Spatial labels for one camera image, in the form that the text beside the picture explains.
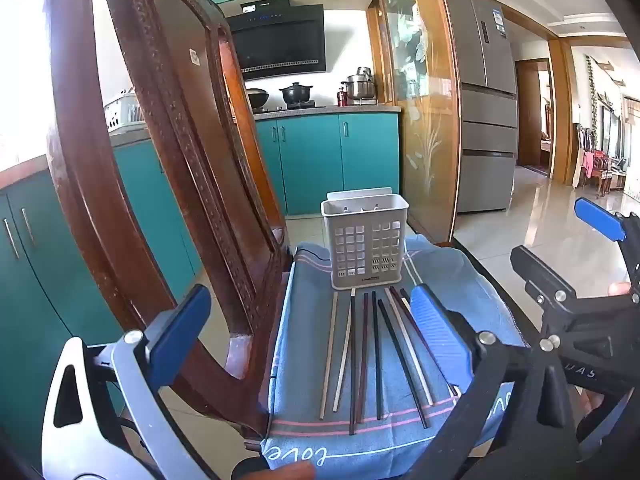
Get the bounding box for black clay pot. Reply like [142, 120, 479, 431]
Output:
[278, 81, 314, 109]

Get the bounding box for grey refrigerator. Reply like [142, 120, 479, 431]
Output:
[442, 0, 519, 214]

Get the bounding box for stacked stainless steel pots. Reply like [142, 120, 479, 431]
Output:
[341, 65, 377, 105]

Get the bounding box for black wok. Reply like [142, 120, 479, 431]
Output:
[245, 87, 271, 111]

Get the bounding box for white plastic utensil holder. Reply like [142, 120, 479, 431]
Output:
[320, 189, 410, 292]

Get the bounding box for etched glass sliding door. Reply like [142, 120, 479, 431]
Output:
[366, 0, 462, 247]

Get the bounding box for row of chopsticks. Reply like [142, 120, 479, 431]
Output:
[319, 286, 461, 436]

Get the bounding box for wooden door frame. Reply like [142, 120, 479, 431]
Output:
[500, 2, 577, 189]

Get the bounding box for teal cabinets under stove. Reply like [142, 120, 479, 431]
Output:
[252, 112, 402, 217]

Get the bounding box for wooden chair with pink cloth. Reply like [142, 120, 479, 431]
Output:
[575, 125, 616, 199]

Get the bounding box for beige wooden chopstick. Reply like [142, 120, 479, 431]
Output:
[332, 287, 357, 412]
[319, 291, 340, 420]

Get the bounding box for blue striped cloth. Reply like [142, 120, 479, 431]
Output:
[260, 237, 531, 480]

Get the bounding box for kitchen countertop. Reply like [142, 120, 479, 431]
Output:
[0, 104, 402, 191]

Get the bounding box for teal side cabinets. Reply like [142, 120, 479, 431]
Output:
[0, 137, 201, 466]

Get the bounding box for dark red chopstick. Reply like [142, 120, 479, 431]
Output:
[390, 286, 460, 397]

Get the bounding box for black range hood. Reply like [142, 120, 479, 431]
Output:
[225, 0, 328, 82]

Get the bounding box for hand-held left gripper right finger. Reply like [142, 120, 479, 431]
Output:
[410, 284, 576, 480]

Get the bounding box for white plastic dish basket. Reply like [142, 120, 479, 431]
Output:
[103, 91, 147, 134]

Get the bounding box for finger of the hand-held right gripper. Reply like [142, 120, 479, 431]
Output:
[574, 197, 640, 281]
[510, 245, 582, 322]

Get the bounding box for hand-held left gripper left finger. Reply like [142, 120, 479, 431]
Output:
[42, 284, 212, 480]

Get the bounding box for carved wooden chair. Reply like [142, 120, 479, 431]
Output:
[45, 0, 301, 441]

